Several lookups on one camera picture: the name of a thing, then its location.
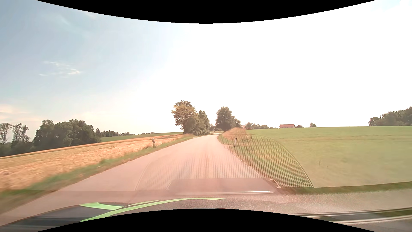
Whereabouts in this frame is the row of trees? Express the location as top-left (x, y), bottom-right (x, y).
top-left (244, 122), bottom-right (278, 130)

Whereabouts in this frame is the large roadside tree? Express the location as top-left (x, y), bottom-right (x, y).
top-left (171, 100), bottom-right (211, 136)

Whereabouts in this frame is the grey asphalt road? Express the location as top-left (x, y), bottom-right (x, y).
top-left (0, 134), bottom-right (280, 226)

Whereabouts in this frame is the golden grain field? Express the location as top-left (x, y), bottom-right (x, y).
top-left (0, 134), bottom-right (185, 191)

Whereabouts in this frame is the grass verge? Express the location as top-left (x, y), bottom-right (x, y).
top-left (0, 135), bottom-right (194, 213)

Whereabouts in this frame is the group of trees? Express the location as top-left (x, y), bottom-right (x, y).
top-left (0, 119), bottom-right (101, 158)

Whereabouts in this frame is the dark green tree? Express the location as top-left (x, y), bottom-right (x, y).
top-left (215, 107), bottom-right (242, 132)

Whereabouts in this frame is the wood of trees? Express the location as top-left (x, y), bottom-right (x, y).
top-left (368, 107), bottom-right (412, 127)

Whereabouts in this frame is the green field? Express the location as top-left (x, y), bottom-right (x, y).
top-left (100, 132), bottom-right (183, 142)

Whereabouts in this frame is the green meadow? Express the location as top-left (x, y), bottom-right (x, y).
top-left (218, 126), bottom-right (412, 194)

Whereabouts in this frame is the car's own bonnet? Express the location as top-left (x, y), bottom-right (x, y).
top-left (0, 188), bottom-right (412, 232)

